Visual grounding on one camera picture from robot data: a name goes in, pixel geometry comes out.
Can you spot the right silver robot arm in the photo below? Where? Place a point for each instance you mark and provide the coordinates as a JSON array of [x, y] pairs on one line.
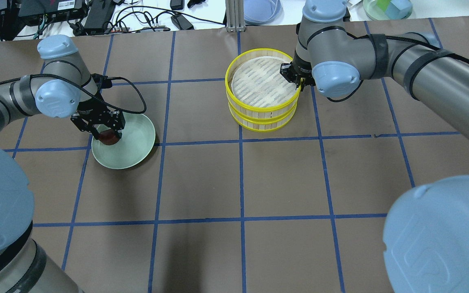
[[426, 232]]

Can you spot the light green plate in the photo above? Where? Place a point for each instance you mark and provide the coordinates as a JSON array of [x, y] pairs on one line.
[[138, 138]]

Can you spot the glass dish with blocks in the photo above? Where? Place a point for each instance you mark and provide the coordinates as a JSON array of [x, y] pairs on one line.
[[387, 9]]

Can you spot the aluminium frame post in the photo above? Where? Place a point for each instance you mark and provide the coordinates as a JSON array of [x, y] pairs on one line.
[[235, 21]]

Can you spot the centre yellow bamboo steamer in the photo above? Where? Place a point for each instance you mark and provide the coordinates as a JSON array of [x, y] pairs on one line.
[[262, 124]]

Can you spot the side yellow bamboo steamer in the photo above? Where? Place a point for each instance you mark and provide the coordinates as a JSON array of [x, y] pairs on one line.
[[255, 87]]

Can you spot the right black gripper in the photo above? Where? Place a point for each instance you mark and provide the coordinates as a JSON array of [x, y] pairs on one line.
[[298, 69]]

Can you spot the dark red bun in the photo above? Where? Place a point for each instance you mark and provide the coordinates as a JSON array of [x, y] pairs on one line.
[[107, 137]]

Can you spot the black power adapter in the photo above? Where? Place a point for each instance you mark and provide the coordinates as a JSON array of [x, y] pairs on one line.
[[99, 16]]

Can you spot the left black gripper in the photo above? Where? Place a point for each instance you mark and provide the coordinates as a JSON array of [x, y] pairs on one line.
[[89, 110]]

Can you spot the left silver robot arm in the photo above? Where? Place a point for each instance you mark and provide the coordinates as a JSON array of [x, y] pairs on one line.
[[65, 89]]

